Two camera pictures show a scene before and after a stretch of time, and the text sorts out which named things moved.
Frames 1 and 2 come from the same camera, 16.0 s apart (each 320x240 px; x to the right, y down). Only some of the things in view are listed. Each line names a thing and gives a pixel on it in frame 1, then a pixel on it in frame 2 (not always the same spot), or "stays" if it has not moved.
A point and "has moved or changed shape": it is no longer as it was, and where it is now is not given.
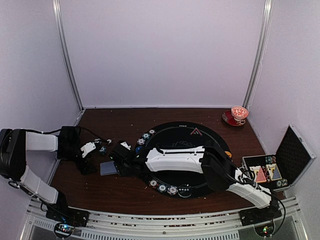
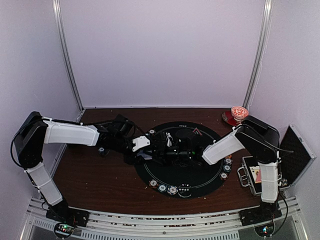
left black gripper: [84, 170] to [131, 159]
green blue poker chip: [162, 188] stays
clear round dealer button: [184, 190] stays
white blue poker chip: [172, 190] stays
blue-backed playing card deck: [108, 168] has moved or changed shape
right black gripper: [122, 172] to [160, 145]
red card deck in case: [258, 173] stays
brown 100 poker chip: [153, 183] stays
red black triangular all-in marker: [196, 132] stays
